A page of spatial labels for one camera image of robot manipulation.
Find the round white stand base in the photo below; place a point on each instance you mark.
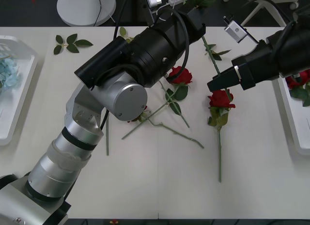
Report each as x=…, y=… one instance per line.
x=80, y=9

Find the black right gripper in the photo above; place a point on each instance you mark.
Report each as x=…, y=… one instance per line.
x=259, y=65

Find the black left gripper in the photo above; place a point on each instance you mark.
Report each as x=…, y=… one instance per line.
x=193, y=23

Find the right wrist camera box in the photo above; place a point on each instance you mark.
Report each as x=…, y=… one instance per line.
x=237, y=32

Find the loose green leaf twig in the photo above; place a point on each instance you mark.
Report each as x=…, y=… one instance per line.
x=72, y=39
x=216, y=56
x=122, y=31

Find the shallow white box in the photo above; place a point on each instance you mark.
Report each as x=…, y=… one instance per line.
x=21, y=94
x=296, y=128

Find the white chair base with casters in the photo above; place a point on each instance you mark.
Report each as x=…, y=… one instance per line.
x=277, y=16

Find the red and yellow button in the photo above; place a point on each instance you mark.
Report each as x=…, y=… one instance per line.
x=113, y=222

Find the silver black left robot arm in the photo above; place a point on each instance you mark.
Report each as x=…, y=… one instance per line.
x=130, y=99

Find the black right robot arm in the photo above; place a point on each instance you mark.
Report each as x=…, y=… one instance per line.
x=290, y=48

